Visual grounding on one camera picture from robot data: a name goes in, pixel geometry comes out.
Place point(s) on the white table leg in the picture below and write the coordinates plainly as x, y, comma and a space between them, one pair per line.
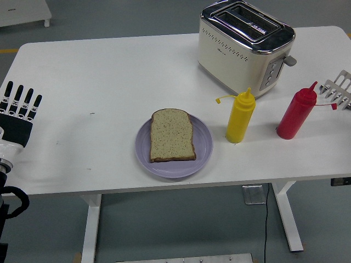
288, 219
90, 233

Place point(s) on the red squeeze bottle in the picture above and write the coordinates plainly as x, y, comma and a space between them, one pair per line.
293, 117

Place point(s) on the bread slice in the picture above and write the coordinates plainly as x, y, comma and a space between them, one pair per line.
171, 137

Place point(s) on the cream and chrome toaster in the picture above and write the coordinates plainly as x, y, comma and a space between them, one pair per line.
227, 60

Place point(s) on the small metal floor plate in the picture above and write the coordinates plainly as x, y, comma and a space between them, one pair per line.
253, 195

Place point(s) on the black table control panel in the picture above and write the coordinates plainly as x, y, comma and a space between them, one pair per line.
340, 181

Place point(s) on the wide metal base plate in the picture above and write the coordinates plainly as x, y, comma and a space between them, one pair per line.
183, 258

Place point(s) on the white background furniture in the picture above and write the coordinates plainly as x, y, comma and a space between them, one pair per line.
24, 12

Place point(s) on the yellow squeeze bottle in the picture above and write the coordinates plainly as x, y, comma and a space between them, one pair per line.
240, 120

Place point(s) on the metal toast rack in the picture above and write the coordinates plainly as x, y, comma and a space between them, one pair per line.
337, 93

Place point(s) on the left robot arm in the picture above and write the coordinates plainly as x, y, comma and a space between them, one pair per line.
5, 167

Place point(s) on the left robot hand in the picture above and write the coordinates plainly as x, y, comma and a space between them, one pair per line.
16, 131

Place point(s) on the purple plate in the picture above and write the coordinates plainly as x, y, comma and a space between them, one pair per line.
203, 142

